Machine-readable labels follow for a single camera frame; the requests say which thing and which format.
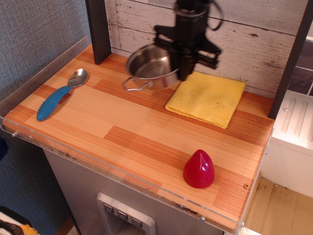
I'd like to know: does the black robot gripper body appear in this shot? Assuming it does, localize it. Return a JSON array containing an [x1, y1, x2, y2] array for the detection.
[[155, 12, 221, 69]]

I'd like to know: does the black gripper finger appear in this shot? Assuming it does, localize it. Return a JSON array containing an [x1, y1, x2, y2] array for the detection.
[[178, 55, 197, 81], [169, 50, 181, 73]]

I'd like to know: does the small stainless steel pan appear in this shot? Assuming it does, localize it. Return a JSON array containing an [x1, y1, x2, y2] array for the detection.
[[122, 44, 180, 92]]

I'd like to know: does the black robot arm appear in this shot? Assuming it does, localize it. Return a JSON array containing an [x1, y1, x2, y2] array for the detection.
[[154, 0, 224, 81]]

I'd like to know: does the folded yellow cloth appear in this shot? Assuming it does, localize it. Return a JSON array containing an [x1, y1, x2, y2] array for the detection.
[[165, 72, 246, 129]]

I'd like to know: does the red strawberry-shaped toy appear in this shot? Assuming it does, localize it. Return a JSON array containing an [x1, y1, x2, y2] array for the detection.
[[183, 149, 215, 188]]

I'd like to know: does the white toy sink counter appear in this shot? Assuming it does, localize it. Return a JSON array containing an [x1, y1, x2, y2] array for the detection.
[[261, 91, 313, 197]]

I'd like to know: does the clear acrylic table guard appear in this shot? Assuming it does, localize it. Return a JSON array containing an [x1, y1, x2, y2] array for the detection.
[[3, 111, 273, 234]]

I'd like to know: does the grey toy fridge cabinet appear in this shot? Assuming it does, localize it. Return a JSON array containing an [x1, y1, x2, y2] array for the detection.
[[44, 150, 223, 235]]

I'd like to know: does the silver dispenser button panel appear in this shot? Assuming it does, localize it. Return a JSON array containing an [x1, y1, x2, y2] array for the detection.
[[97, 192, 157, 235]]

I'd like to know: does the yellow and black object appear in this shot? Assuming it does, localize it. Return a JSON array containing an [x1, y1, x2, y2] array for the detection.
[[0, 220, 39, 235]]

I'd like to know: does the dark left frame post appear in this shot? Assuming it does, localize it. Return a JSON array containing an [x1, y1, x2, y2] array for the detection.
[[85, 0, 112, 65]]

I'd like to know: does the dark frame post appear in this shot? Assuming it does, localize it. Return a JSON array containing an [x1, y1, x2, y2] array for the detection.
[[268, 0, 313, 119], [85, 0, 112, 65]]

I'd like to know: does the spoon with blue handle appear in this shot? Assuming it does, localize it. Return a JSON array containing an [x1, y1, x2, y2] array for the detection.
[[36, 69, 88, 121]]

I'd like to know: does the dark right frame post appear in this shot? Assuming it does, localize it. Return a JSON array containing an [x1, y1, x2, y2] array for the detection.
[[268, 0, 313, 119]]

